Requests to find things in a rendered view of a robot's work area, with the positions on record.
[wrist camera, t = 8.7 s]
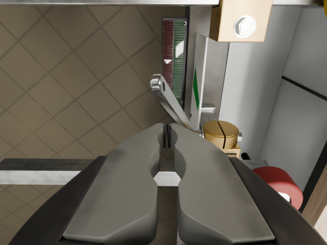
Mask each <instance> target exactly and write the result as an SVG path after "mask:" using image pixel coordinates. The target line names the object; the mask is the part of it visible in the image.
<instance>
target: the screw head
mask: <svg viewBox="0 0 327 245"><path fill-rule="evenodd" d="M233 30H234V34H235V35H236V36H237V37H239V38H246V37H249V36H250V35H251V34H252V33H253V32H254V31H255V30H256V23H255V19H253V18H252V17H251V16H248V15H244V16H241V17H239V18H238V19H237V20H236V21H235V23H234V27H233Z"/></svg>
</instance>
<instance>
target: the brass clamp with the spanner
mask: <svg viewBox="0 0 327 245"><path fill-rule="evenodd" d="M203 132H204V138H205V139H207V140H209V141H210V142H211V143H213V144H214V145H216V146H217V147H218V148H219V149H221V150H222V151H223V152H224V153H225V154H235V155H236V157H237V158H238V159H239V156H240V152H241V148H240V146H239V145H238V141H242V133H241V132H239V129H238V128H237V127H236V126H235V125H234V124H232V123H230V122H226V121H219V120H218V121H217V120H215V121H209V122H207V123H205V124H204V125H203Z"/></svg>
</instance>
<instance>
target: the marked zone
mask: <svg viewBox="0 0 327 245"><path fill-rule="evenodd" d="M193 89H194V95H195V100H196V105H197V110H198V107H199V94H198V84H197V75H196V69H195V74H194V81H193Z"/></svg>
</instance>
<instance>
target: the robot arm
mask: <svg viewBox="0 0 327 245"><path fill-rule="evenodd" d="M166 135H167V141H168V148H171V150H172V151H173V152H174V153H175V160H174V171H175V172H176V173H177V175H178V176H179V177H180V179H181V181H180V182H179V184H178V199H177V221H178V232H179V237H180V239H181V240H182V242H184V243H185V244H186V245H327V242H326V241H325V240H324V239H323V237H322V236H321V235H320V234H319V232H318V231H317V230H316V229H315V228H314V227H313V225H312V224H311V223H310V222H309V221H308V220H307V219H306V218H305V217H304V216H303V215H302V214H301V213H300V212H299V211H298V210H297V209H296V208H295V207H294V206H293V205H292V204H291V203H290V202H289V201H288V200H286V199H285V198H284V197H283V196H282V195H281V194H279V193H278V192H277V191H276V190H275V189H274V188H272V187H271V186H270V185H269V184H268V183H266V182H265V181H264V180H263V179H262V178H261V177H259V176H258V175H257V174H256V173H255V172H253V171H252V170H251V169H250V168H249V167H248V166H246V165H245V164H244V163H243V162H242V161H241V160H239V159H238V158H237V157H229V156H228V155H226V154H225V153H224V152H223V151H222V150H221V149H219V148H218V147H217V146H216V145H214V144H213V143H211V142H210V141H209V140H207V139H205V138H204V137H202V136H200V135H198V134H196V133H194V132H193V131H191V130H189V129H187V128H185V127H183V126H181V125H180V124H178V123H171V124H163V123H157V124H155V125H153V126H151V127H149V128H147V129H145V130H143V131H142V132H140V133H138V134H136V135H134V136H132V137H130V138H129V139H127V140H125V141H124V142H122V143H121V144H119V145H118V146H117V147H115V148H114V149H113V150H112V151H111V152H109V153H108V154H107V155H106V156H98V157H97V158H96V159H95V160H94V161H93V162H91V163H90V164H89V165H88V166H87V167H86V168H84V169H83V170H82V171H81V172H80V173H78V174H77V175H76V176H75V177H74V178H73V179H71V180H70V181H69V182H68V183H67V184H65V185H64V186H63V187H62V188H61V189H60V190H58V191H57V192H56V193H55V194H54V195H52V196H51V197H50V198H49V199H48V200H47V201H46V202H45V203H44V204H43V205H42V206H41V207H40V208H39V209H38V210H37V211H36V212H35V213H34V214H33V215H32V216H31V217H30V218H29V219H28V220H27V221H26V222H25V224H24V225H23V226H22V227H21V228H20V230H19V231H18V232H17V233H16V234H15V236H14V237H13V238H12V240H11V241H10V243H9V244H8V245H148V244H149V243H151V242H152V241H153V240H154V239H155V237H156V231H157V220H158V187H157V183H156V181H155V180H154V177H155V176H156V174H157V173H158V172H159V171H160V152H161V150H163V148H166Z"/></svg>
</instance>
